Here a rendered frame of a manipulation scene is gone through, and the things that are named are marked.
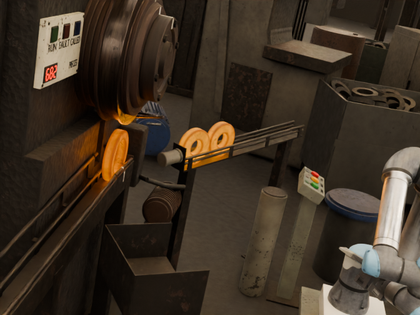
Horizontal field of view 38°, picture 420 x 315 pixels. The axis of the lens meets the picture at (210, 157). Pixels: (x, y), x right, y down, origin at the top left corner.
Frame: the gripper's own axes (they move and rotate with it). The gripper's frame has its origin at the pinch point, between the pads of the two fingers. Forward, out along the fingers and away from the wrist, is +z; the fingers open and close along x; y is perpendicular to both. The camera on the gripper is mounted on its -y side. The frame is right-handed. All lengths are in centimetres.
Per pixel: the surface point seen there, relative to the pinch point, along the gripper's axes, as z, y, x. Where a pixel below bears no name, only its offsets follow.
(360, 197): 78, -6, 82
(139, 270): 4, 27, -71
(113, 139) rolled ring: 51, 5, -73
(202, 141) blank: 76, -2, -24
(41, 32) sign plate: 24, -20, -118
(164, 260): 7, 24, -62
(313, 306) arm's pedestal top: 14.7, 30.0, 14.9
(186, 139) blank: 74, 0, -33
